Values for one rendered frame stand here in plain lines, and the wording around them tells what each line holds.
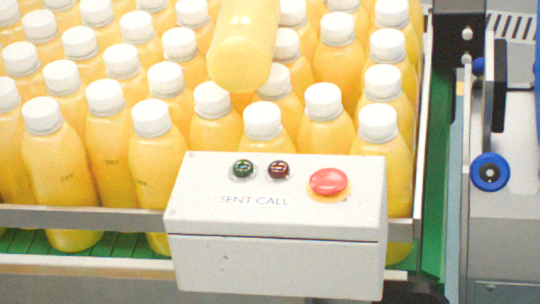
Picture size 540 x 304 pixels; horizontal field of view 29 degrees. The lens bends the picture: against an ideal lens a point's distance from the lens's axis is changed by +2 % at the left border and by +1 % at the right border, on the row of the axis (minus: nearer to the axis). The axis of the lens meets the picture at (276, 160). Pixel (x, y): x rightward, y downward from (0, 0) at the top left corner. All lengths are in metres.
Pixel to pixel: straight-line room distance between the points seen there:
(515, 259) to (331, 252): 0.34
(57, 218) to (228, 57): 0.28
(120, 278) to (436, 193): 0.39
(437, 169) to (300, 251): 0.38
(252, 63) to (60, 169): 0.25
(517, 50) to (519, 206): 1.91
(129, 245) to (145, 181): 0.13
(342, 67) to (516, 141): 0.24
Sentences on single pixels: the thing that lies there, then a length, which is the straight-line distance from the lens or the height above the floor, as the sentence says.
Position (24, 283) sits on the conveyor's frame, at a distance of 1.26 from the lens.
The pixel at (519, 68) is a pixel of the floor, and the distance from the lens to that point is 3.03.
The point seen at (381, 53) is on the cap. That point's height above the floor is 1.08.
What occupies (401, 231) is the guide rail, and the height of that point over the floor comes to 0.97.
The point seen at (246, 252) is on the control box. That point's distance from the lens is 0.97.
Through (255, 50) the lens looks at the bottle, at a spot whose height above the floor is 1.15.
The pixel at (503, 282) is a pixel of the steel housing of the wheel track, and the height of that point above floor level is 0.82.
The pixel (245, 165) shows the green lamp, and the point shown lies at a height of 1.11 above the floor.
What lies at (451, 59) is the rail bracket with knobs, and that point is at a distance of 1.43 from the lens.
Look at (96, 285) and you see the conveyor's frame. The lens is 1.23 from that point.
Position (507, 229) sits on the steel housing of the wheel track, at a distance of 1.23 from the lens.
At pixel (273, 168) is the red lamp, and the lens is 0.98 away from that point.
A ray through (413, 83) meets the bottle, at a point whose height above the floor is 1.04.
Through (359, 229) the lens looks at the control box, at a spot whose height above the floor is 1.10.
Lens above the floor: 1.74
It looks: 40 degrees down
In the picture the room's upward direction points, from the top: 7 degrees counter-clockwise
